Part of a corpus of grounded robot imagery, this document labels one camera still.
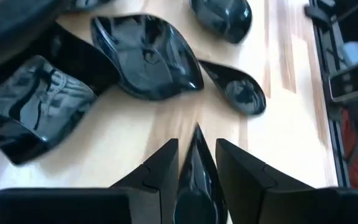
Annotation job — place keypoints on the black square mini plate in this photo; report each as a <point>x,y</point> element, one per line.
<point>36,105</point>

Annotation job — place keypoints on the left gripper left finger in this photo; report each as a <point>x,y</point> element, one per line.
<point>160,186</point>

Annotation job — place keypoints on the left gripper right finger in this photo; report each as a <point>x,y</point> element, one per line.
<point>238,186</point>

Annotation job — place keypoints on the small black silver camera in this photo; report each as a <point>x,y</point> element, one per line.
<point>350,82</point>

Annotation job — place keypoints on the large black bowl right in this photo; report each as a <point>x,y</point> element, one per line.
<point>225,18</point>

